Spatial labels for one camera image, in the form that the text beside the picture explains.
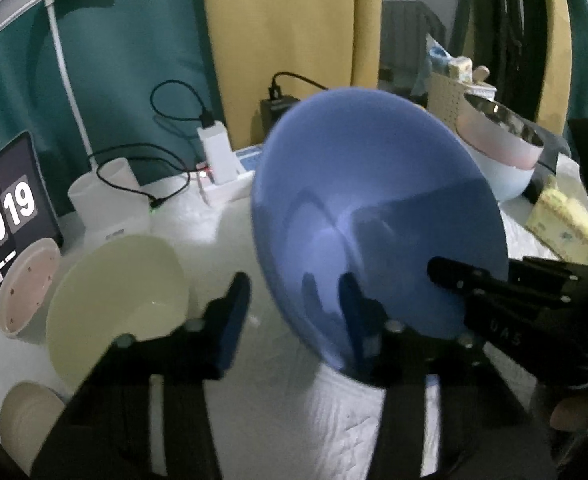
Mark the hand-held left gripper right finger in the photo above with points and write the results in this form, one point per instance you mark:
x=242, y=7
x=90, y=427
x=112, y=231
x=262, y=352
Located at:
x=354, y=305

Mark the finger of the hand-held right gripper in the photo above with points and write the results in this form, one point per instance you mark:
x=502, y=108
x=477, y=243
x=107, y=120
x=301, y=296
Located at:
x=549, y=270
x=459, y=275

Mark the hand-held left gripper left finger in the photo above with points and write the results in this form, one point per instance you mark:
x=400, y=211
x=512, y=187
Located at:
x=234, y=320

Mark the cream bowl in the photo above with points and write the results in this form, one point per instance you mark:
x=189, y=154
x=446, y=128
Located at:
x=119, y=285

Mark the large blue bowl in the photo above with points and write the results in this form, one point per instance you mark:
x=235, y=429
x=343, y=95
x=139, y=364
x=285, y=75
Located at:
x=374, y=185

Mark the pink speckled bowl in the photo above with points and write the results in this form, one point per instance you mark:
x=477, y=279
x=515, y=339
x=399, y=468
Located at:
x=26, y=285

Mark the person's right hand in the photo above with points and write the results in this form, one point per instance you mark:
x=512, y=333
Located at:
x=571, y=415

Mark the yellow tissue box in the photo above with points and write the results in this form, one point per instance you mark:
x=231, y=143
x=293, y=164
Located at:
x=559, y=220

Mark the white power strip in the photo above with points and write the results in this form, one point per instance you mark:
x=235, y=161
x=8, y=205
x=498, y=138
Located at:
x=229, y=190

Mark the plain pink bowl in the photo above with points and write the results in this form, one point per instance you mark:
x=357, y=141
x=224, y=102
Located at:
x=494, y=147

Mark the metal bowl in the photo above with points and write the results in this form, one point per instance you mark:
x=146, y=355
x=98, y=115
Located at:
x=509, y=122

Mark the white charger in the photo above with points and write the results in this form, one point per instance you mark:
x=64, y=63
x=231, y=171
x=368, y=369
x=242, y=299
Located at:
x=216, y=150

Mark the white desk lamp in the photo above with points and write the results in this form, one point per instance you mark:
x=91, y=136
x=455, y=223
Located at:
x=99, y=210

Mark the white basket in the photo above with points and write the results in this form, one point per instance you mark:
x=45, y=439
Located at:
x=446, y=100

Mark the black charger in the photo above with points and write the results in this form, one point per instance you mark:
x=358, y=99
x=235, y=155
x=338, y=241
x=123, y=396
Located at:
x=274, y=115

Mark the narrow teal curtain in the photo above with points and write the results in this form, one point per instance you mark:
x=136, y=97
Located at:
x=584, y=60

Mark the blue and white packet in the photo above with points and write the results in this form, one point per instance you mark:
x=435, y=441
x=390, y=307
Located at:
x=436, y=55

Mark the beige plate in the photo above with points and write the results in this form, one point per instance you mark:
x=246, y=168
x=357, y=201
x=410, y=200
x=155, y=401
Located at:
x=29, y=420

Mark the narrow yellow curtain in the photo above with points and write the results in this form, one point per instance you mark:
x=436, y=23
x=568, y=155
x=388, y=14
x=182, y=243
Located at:
x=554, y=35

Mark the tablet with clock display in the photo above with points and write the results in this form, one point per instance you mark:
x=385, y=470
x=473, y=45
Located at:
x=14, y=210

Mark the wide yellow curtain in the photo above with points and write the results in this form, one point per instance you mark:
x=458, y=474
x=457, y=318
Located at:
x=299, y=20

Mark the wide teal curtain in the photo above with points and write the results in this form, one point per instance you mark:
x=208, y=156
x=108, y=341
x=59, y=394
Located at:
x=124, y=35

